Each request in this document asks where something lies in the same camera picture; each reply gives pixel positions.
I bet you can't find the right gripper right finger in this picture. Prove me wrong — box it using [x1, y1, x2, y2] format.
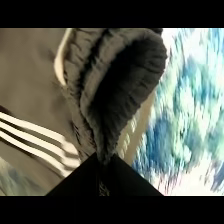
[107, 153, 164, 197]

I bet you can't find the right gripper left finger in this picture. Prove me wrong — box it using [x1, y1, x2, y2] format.
[45, 152, 101, 197]

